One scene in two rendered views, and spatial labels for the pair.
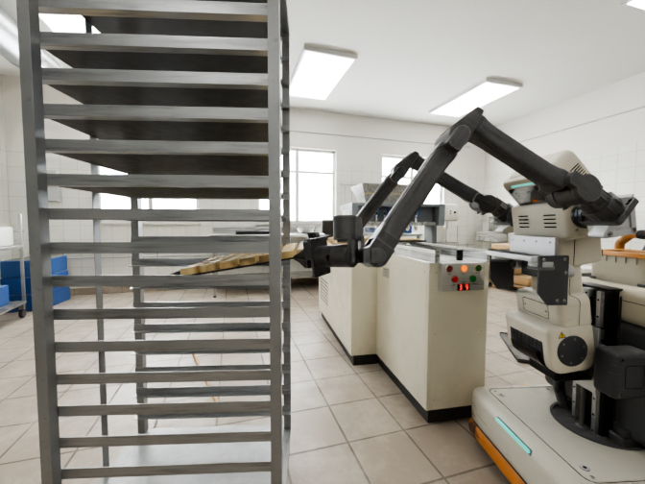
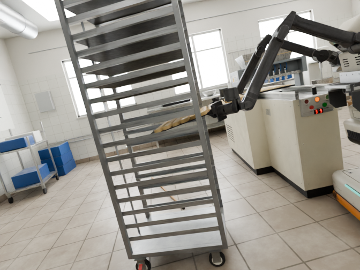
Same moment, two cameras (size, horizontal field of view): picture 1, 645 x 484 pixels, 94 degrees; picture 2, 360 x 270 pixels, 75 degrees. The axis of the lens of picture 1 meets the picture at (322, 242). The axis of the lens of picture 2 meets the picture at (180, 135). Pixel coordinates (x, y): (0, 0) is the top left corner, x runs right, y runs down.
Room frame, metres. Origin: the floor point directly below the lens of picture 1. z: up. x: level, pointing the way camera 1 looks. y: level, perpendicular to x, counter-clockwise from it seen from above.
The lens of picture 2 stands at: (-0.46, -0.03, 1.07)
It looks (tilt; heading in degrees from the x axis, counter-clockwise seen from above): 10 degrees down; 12
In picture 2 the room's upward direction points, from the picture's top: 13 degrees counter-clockwise
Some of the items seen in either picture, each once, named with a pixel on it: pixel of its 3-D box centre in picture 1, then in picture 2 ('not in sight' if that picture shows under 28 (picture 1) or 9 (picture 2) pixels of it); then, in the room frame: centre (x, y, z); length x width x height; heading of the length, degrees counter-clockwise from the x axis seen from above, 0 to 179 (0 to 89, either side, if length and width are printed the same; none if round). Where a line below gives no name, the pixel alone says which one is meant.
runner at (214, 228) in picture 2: not in sight; (173, 232); (0.83, 0.43, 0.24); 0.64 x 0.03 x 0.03; 93
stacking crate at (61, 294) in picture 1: (38, 297); (60, 168); (3.76, 3.57, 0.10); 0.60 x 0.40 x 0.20; 14
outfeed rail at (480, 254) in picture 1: (400, 243); (278, 89); (2.49, -0.65, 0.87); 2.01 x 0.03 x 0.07; 11
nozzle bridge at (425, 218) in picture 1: (390, 227); (267, 80); (2.35, -0.53, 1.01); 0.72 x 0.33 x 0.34; 101
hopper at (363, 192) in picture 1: (391, 195); (264, 58); (2.35, -0.53, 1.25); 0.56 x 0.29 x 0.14; 101
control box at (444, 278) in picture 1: (461, 276); (316, 104); (1.49, -0.69, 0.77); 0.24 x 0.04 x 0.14; 101
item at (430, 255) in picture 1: (367, 243); (253, 95); (2.43, -0.36, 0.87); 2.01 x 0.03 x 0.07; 11
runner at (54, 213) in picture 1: (163, 214); (142, 106); (0.83, 0.43, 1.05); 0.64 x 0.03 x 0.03; 93
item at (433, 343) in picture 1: (422, 318); (297, 136); (1.85, -0.62, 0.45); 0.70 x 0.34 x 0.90; 11
